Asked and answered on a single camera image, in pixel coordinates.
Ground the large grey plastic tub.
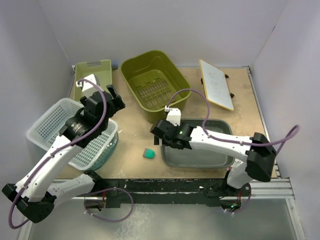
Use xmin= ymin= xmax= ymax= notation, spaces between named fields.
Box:
xmin=161 ymin=118 xmax=235 ymax=169

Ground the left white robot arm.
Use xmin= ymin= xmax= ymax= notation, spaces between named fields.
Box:
xmin=2 ymin=85 xmax=125 ymax=223

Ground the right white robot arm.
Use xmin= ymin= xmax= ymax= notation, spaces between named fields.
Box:
xmin=150 ymin=119 xmax=276 ymax=196

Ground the teal green sponge block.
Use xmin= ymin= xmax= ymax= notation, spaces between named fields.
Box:
xmin=142 ymin=148 xmax=156 ymax=159

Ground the light green plastic basket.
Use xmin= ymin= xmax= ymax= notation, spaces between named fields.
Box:
xmin=69 ymin=59 xmax=113 ymax=102

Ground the small grey blue block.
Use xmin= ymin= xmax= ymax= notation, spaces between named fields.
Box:
xmin=111 ymin=60 xmax=119 ymax=70

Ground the olive green plastic tub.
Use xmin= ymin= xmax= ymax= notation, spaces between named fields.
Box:
xmin=120 ymin=50 xmax=191 ymax=124

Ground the teal transparent basket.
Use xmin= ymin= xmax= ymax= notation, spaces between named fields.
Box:
xmin=79 ymin=131 xmax=119 ymax=171

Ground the white perforated plastic basket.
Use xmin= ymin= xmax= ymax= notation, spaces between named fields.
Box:
xmin=26 ymin=98 xmax=118 ymax=171

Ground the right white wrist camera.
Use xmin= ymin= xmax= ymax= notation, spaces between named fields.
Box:
xmin=164 ymin=106 xmax=181 ymax=126

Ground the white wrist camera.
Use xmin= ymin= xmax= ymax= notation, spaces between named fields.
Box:
xmin=164 ymin=106 xmax=181 ymax=126
xmin=75 ymin=74 xmax=102 ymax=98

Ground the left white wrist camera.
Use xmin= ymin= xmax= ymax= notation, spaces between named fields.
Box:
xmin=75 ymin=74 xmax=102 ymax=98

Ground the white board yellow frame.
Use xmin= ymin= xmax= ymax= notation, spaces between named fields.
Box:
xmin=199 ymin=59 xmax=234 ymax=111

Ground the aluminium frame rail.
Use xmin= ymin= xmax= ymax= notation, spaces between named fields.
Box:
xmin=246 ymin=66 xmax=306 ymax=240

